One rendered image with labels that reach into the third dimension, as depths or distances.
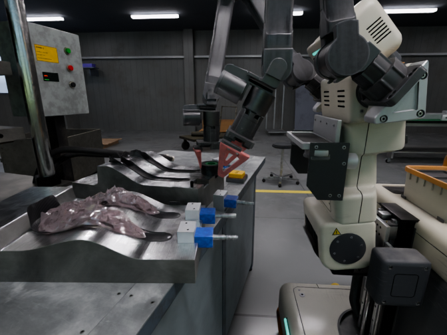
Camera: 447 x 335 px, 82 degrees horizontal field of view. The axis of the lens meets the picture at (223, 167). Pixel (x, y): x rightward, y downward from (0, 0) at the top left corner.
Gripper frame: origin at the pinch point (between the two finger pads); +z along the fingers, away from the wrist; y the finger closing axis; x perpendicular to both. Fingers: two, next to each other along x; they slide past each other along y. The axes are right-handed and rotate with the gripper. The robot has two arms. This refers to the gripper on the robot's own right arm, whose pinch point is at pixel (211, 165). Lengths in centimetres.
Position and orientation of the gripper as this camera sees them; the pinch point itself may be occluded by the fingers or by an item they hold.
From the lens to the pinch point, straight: 93.8
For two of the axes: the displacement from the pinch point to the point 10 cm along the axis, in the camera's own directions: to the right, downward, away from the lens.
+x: 2.5, 2.6, -9.3
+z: -0.1, 9.6, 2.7
